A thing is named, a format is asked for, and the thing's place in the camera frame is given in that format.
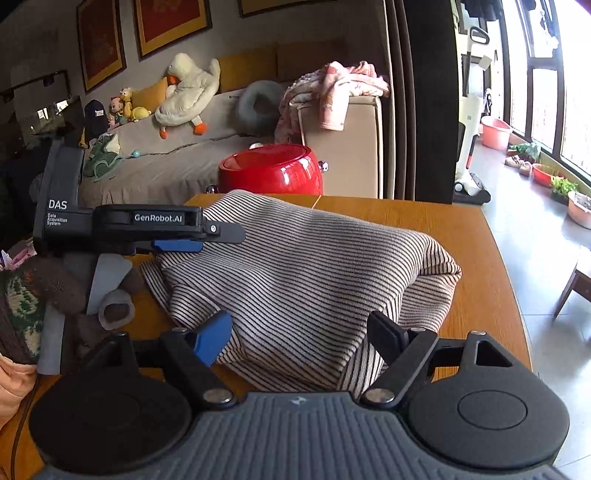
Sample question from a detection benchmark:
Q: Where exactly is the striped beige black garment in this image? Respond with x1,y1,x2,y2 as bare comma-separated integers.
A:
140,190,462,395

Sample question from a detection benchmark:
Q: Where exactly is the pink clothes pile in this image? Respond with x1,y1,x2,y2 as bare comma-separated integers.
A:
274,61,390,144

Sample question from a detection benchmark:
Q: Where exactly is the left hand grey glove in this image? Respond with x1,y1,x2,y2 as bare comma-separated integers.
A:
24,253,145,376

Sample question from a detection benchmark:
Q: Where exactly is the green plush toy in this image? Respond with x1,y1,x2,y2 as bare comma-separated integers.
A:
83,133,124,181

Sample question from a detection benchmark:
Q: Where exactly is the black cap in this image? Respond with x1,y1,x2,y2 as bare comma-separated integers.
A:
84,100,109,145

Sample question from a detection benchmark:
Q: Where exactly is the beige sofa bed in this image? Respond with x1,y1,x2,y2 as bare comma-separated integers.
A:
79,90,274,207

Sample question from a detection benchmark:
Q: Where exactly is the yellow duck plush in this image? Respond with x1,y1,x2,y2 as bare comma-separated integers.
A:
119,77,168,120

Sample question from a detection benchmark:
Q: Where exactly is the white exercise machine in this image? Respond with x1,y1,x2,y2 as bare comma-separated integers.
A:
453,26,491,206

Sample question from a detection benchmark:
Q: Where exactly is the white goose plush toy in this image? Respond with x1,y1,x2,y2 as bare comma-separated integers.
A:
154,53,221,139

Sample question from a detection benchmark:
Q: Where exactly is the dark wooden stool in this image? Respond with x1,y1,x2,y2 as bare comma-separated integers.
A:
553,260,591,319

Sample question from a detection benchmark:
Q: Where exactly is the red round stool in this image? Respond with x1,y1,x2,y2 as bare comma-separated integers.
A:
217,144,324,195

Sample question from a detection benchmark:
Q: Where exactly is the red plant pot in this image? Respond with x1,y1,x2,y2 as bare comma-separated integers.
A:
532,163,560,189

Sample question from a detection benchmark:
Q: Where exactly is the red gold framed picture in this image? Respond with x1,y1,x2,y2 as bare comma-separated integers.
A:
132,0,211,59

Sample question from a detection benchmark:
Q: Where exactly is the pink bowl by window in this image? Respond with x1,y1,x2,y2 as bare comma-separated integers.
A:
568,191,591,230

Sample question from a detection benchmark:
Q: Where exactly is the beige cabinet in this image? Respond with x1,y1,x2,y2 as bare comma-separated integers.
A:
297,96,384,199

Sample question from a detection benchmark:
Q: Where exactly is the grey neck pillow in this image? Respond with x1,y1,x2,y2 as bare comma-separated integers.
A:
235,80,287,136

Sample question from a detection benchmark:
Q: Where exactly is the pink plastic basin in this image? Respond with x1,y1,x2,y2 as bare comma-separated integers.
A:
481,116,513,151

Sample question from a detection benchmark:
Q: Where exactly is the yellow cushion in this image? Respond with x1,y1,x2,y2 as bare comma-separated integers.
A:
219,38,349,93

